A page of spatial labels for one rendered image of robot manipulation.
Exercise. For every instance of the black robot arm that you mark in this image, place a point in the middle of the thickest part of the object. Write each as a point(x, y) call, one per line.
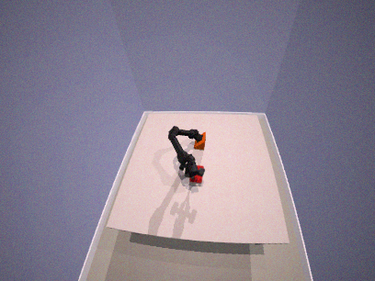
point(182, 156)

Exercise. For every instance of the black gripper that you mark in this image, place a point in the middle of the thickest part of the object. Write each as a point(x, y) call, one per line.
point(201, 170)

